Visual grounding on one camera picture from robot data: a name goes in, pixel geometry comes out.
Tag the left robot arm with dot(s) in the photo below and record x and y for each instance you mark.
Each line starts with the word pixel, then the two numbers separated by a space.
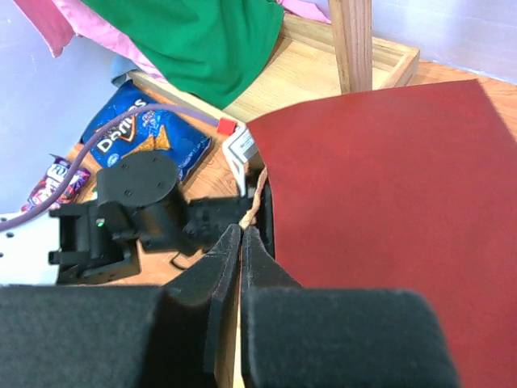
pixel 140 207

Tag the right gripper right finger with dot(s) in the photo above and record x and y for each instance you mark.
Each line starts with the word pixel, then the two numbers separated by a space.
pixel 294 336

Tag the purple Tops candy bag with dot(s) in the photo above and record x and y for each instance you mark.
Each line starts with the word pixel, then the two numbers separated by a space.
pixel 52 178

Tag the green shirt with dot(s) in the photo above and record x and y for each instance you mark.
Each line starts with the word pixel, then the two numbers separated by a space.
pixel 211 49

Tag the red brown paper bag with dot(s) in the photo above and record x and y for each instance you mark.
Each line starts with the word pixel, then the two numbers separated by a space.
pixel 411 187

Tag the blue Doritos chip bag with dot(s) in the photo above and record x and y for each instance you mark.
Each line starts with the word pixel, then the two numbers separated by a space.
pixel 157 130

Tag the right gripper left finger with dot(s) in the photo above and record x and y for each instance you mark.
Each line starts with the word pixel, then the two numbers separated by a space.
pixel 181 334

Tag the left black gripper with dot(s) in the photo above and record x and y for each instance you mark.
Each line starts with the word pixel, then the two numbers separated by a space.
pixel 210 217

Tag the pink shirt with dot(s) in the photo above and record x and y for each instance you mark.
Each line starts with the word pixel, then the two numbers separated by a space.
pixel 59 21

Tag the blue grey cloth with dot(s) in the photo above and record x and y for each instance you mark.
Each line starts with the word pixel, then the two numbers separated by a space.
pixel 120 67

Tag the wooden clothes rack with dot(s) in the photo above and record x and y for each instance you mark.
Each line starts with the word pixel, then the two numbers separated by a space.
pixel 311 60

